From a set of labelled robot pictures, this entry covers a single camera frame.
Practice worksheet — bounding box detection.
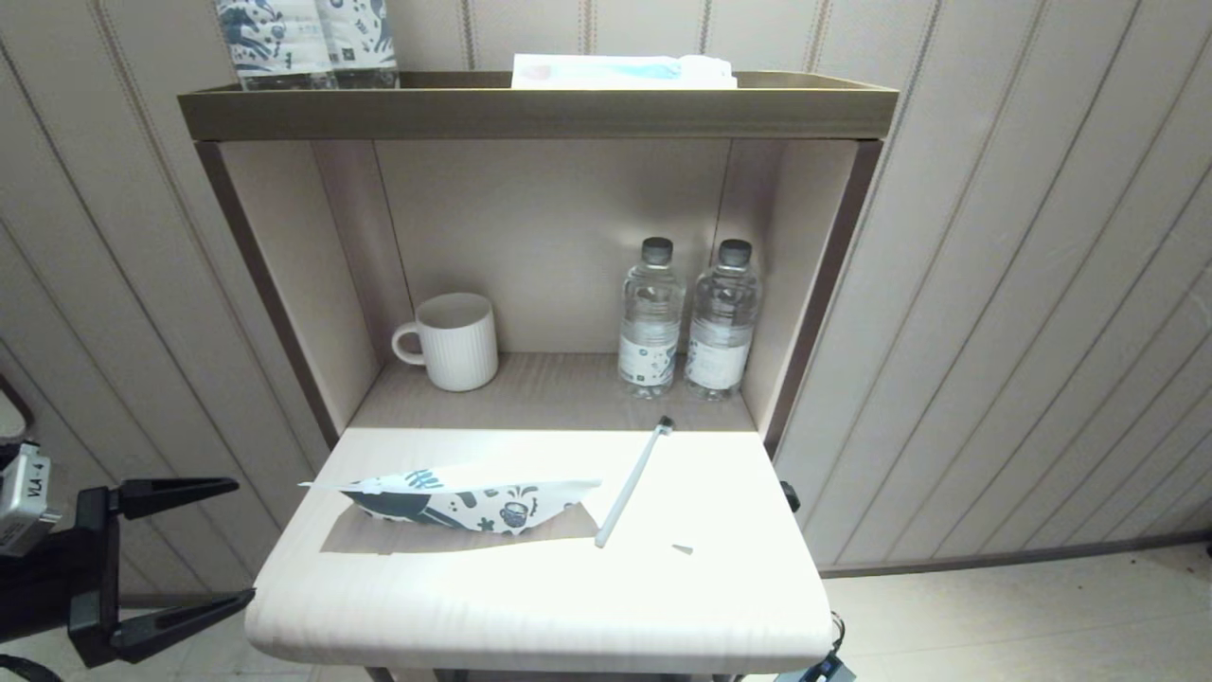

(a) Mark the white blue tissue pack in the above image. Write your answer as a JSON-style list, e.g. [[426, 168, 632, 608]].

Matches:
[[512, 54, 739, 91]]

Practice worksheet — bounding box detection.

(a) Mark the clear water bottle black cap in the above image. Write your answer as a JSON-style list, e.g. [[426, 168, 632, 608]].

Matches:
[[685, 239, 764, 402], [618, 237, 686, 400]]

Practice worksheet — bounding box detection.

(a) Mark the white toothbrush with dark head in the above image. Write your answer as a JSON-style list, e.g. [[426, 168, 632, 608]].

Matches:
[[594, 417, 675, 548]]

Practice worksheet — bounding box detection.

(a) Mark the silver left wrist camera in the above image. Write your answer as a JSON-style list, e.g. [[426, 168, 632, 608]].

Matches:
[[0, 443, 62, 558]]

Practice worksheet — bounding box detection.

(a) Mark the white ribbed ceramic mug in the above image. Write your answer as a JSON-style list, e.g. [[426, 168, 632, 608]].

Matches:
[[392, 293, 500, 393]]

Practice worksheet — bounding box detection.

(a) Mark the black blue plastic part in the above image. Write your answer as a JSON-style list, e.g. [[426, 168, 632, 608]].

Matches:
[[776, 612, 858, 682]]

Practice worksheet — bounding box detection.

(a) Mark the beige wooden shelf cabinet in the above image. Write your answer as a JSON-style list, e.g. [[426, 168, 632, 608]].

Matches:
[[195, 138, 883, 682]]

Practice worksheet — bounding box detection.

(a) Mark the blue patterned plastic bag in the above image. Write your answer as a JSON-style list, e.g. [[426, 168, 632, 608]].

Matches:
[[301, 462, 603, 537]]

